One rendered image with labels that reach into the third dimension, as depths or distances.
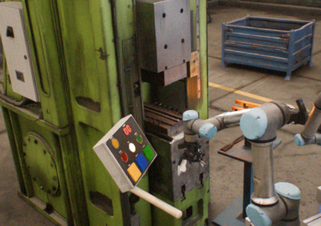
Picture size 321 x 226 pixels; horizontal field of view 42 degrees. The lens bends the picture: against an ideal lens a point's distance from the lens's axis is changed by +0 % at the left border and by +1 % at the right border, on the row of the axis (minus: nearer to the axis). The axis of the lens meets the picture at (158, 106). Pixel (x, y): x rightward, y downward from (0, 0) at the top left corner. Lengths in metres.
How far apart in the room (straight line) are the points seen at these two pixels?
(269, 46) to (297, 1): 4.60
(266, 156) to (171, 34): 1.03
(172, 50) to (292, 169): 2.04
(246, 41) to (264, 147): 4.85
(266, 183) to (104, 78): 1.10
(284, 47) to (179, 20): 3.87
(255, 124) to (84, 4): 1.28
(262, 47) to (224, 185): 3.07
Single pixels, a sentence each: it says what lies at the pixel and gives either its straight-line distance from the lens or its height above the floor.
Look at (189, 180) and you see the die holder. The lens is 2.85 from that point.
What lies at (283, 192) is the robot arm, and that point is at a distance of 1.92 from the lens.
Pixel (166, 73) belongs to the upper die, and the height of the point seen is 1.34.
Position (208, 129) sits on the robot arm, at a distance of 1.96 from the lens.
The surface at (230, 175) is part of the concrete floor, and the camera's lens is 3.93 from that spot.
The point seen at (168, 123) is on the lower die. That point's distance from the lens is 2.64.
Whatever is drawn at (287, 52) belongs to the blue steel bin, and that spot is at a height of 0.39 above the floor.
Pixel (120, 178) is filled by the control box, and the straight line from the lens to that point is 2.09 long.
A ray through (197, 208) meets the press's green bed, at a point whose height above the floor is 0.22.
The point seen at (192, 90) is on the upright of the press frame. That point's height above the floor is 1.07.
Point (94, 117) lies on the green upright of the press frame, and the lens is 2.59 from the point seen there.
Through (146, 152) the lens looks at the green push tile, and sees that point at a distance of 2.26.
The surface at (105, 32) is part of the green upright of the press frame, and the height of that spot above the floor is 1.64.
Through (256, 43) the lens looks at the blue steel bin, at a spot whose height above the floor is 0.46.
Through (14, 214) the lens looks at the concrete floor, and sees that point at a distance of 3.79.
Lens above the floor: 2.14
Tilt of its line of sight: 23 degrees down
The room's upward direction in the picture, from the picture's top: 4 degrees counter-clockwise
